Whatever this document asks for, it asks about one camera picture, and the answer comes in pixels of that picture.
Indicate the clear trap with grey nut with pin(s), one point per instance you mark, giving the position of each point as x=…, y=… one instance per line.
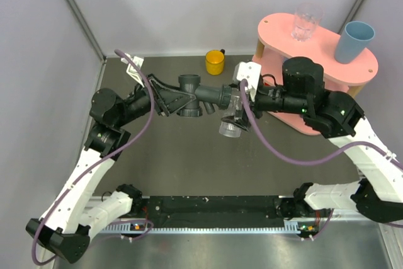
x=226, y=129

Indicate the grey slotted cable duct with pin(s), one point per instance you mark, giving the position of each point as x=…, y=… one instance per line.
x=288, y=227

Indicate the pink three-tier shelf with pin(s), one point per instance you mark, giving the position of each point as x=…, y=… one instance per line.
x=276, y=44

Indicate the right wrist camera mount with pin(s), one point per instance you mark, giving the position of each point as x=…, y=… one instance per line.
x=250, y=71

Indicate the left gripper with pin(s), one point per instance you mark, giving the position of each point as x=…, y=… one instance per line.
x=168, y=99

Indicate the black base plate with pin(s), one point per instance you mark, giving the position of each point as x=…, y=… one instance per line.
x=210, y=212

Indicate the yellow mug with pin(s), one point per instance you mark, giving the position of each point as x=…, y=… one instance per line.
x=215, y=62

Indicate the clear drinking glass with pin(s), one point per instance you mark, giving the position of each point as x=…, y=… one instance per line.
x=307, y=18

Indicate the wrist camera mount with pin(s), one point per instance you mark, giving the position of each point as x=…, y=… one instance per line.
x=133, y=71
x=250, y=71

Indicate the grey plastic pipe fitting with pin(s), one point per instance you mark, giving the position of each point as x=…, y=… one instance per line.
x=209, y=96

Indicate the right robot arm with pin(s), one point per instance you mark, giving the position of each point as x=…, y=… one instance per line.
x=339, y=119

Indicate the tall blue cup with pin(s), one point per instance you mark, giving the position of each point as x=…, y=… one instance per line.
x=354, y=39

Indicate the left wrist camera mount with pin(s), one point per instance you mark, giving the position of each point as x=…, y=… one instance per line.
x=133, y=71

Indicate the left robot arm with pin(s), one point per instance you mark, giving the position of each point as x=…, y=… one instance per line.
x=66, y=229

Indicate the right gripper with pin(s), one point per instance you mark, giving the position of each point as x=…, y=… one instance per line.
x=241, y=122

